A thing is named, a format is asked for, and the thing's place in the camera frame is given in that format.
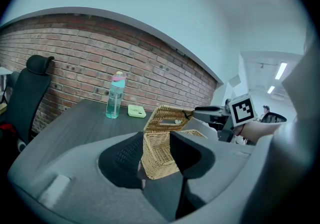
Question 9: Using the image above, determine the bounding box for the black headrest office chair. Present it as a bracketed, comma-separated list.
[4, 54, 55, 153]

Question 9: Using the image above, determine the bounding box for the woven wicker basket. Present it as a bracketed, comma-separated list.
[141, 104, 208, 181]

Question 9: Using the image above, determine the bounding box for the black mesh office chair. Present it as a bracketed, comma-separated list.
[259, 112, 288, 125]

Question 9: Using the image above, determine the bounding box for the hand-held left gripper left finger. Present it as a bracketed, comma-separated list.
[7, 131, 166, 224]

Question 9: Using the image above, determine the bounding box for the teal water bottle pink lid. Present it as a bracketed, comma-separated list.
[105, 71, 126, 120]

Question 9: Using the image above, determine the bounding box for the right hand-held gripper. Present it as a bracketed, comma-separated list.
[192, 94, 256, 143]

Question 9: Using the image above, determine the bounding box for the white side table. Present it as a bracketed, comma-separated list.
[0, 66, 13, 109]

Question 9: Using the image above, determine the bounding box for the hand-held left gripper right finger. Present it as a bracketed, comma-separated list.
[169, 130, 255, 220]

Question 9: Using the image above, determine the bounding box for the small green desk fan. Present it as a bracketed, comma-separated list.
[127, 104, 147, 119]

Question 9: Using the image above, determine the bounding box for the person's right forearm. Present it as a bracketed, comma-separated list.
[233, 120, 277, 144]

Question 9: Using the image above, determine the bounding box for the person's grey shirt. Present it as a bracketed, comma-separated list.
[239, 32, 320, 224]

